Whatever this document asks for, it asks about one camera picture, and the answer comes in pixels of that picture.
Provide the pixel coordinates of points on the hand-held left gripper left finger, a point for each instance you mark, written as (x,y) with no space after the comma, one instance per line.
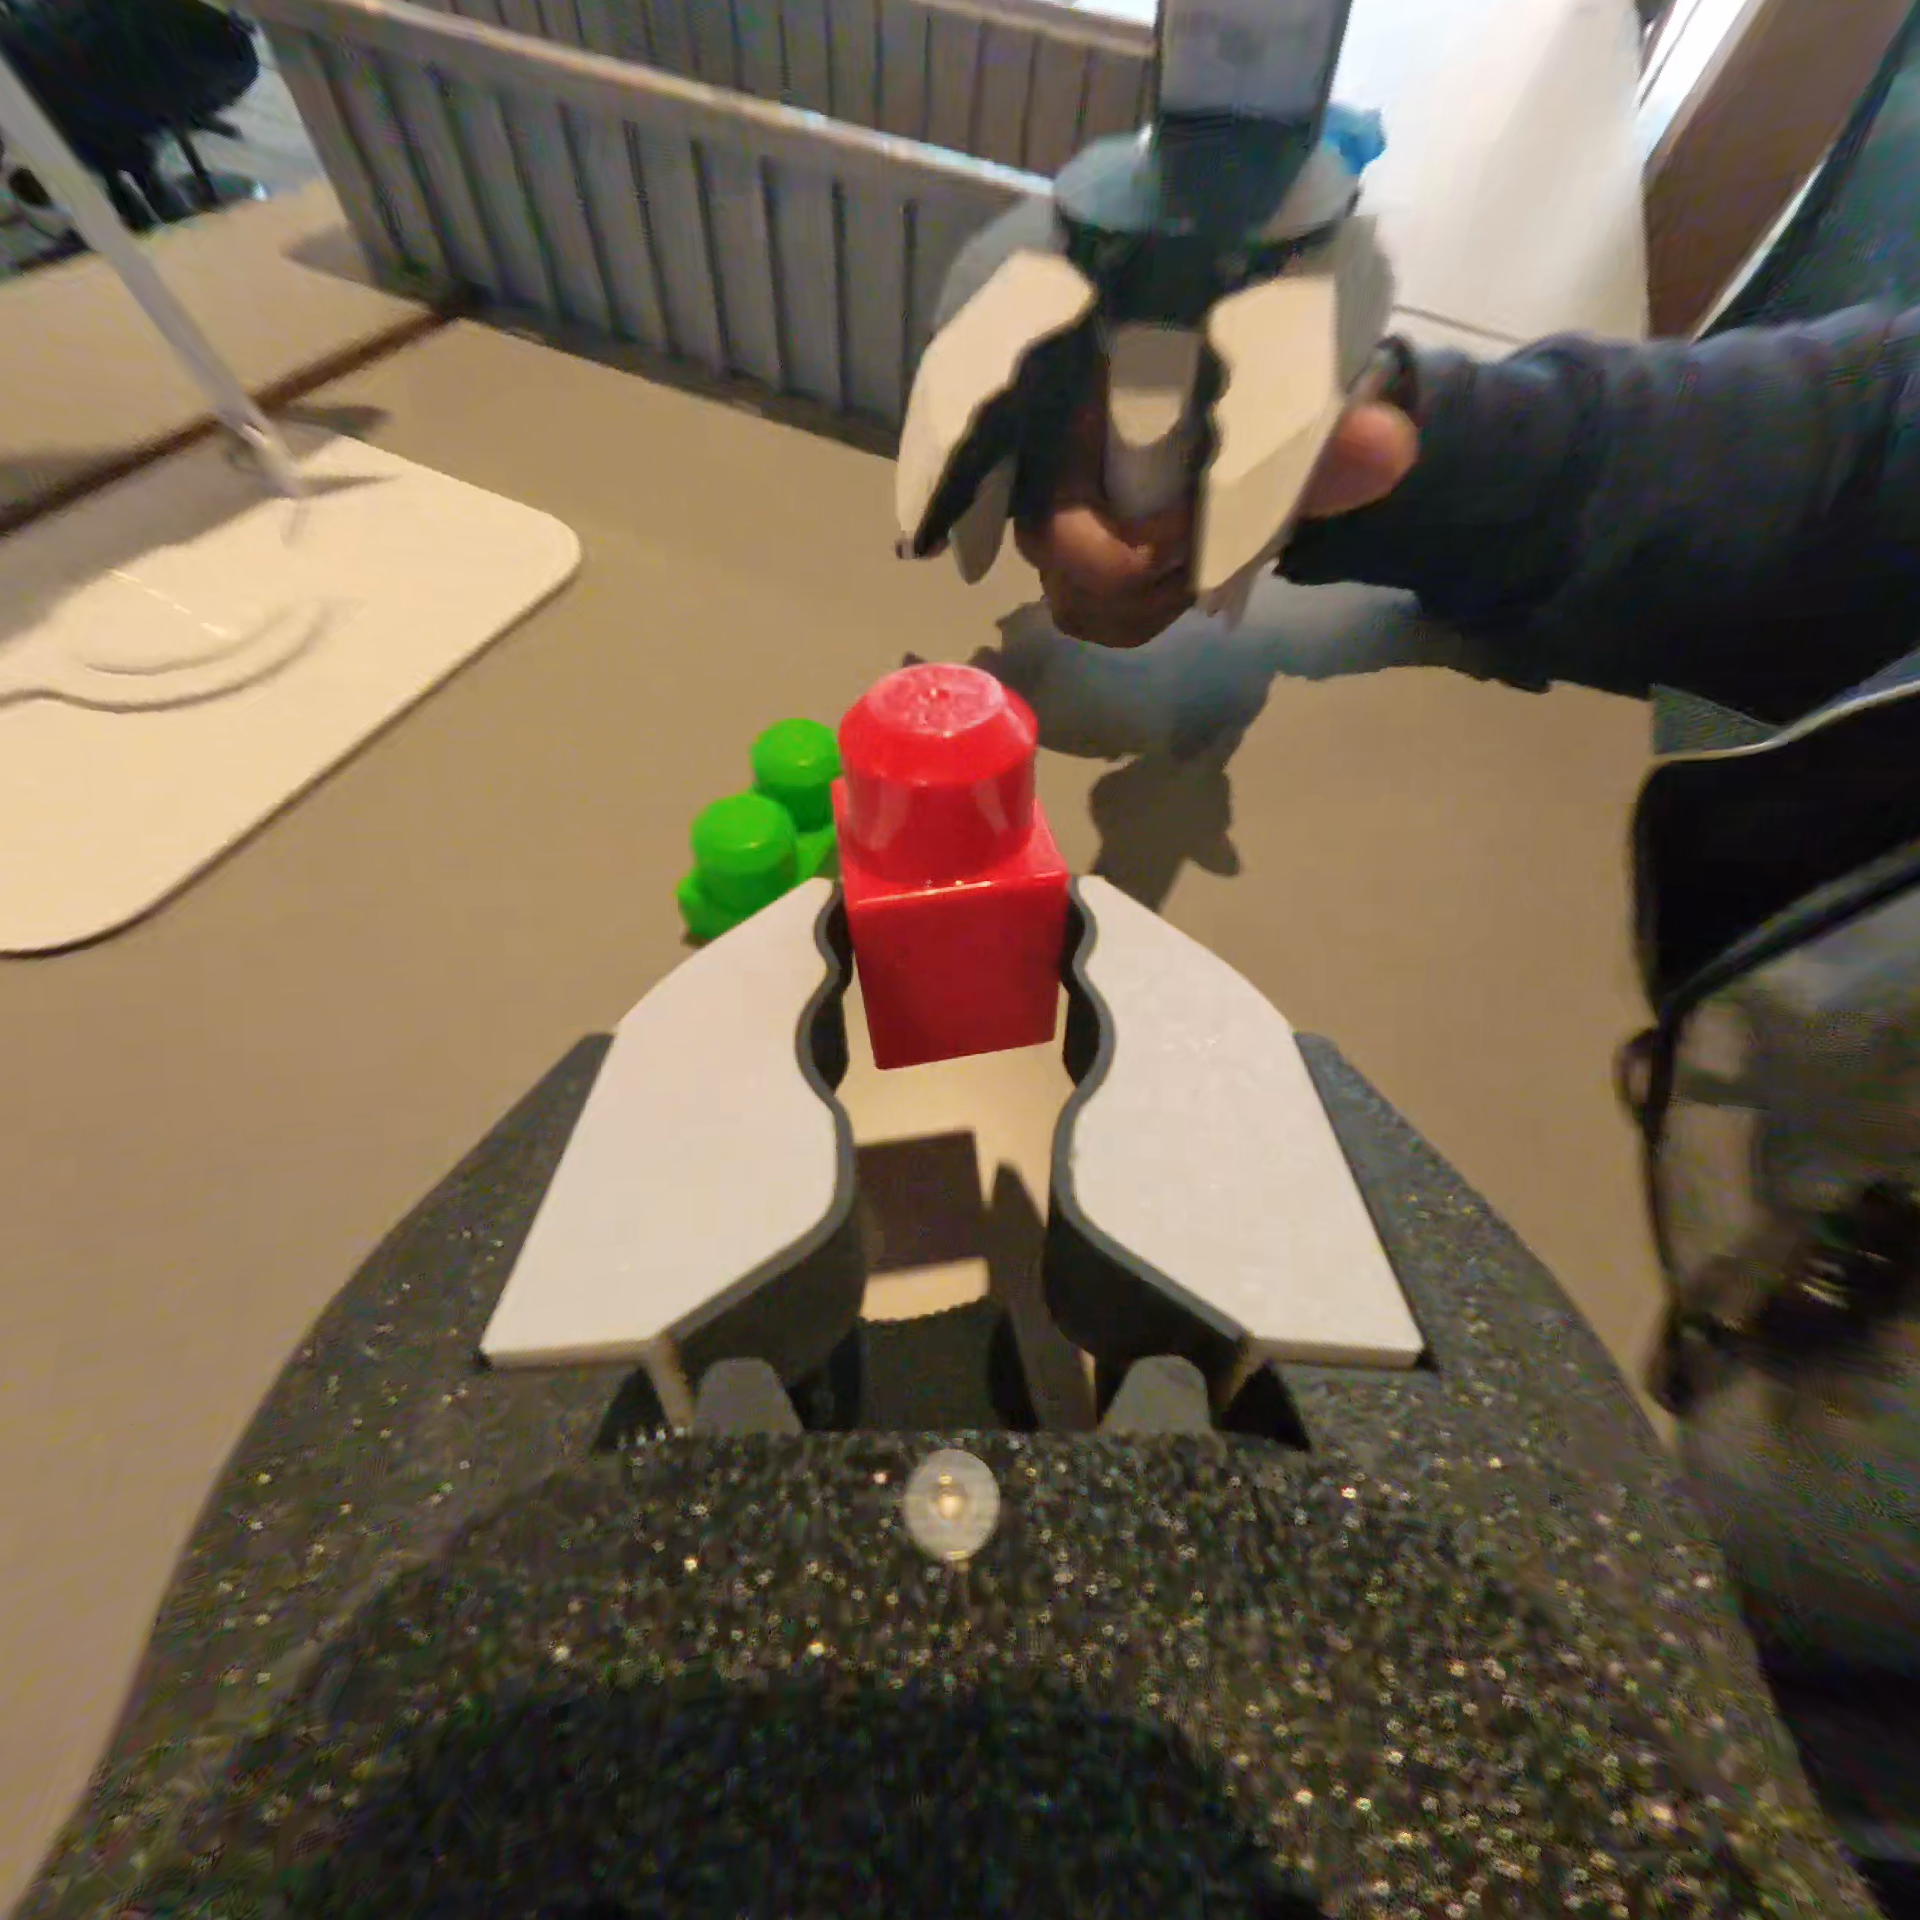
(691,1170)

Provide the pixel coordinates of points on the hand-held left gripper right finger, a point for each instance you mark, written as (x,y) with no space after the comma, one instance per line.
(1217,1170)

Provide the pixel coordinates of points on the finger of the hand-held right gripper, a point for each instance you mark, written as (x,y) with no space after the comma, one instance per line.
(974,376)
(1291,389)

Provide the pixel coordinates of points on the green two-stud block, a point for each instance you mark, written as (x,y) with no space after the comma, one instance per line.
(744,857)

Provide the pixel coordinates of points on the red single-stud block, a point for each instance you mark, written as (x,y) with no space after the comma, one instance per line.
(944,931)

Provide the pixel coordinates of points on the person's right forearm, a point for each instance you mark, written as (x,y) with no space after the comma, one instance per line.
(1650,493)

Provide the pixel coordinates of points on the person's right hand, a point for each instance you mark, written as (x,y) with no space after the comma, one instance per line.
(1123,586)

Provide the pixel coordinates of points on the blue crumpled cloth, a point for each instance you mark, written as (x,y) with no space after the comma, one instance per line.
(1357,135)

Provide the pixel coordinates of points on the grey ribbed plastic bin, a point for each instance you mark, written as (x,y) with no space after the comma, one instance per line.
(673,228)

